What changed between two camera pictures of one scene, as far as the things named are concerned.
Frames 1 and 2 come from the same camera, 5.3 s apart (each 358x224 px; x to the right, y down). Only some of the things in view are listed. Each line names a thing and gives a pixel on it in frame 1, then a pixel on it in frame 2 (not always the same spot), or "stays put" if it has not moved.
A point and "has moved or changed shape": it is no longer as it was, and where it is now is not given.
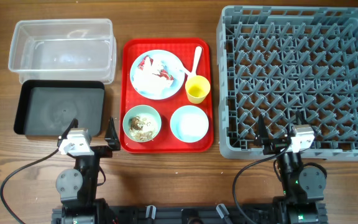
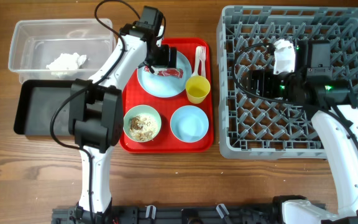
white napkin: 149,84 to 68,61
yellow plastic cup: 197,88 stays put
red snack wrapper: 162,73 has moved or changed shape
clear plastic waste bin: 69,49 stays put
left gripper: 112,142 to 165,59
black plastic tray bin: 46,107 stays put
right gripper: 262,138 to 266,76
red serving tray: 165,142 stays put
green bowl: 142,123 stays put
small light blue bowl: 189,124 stays put
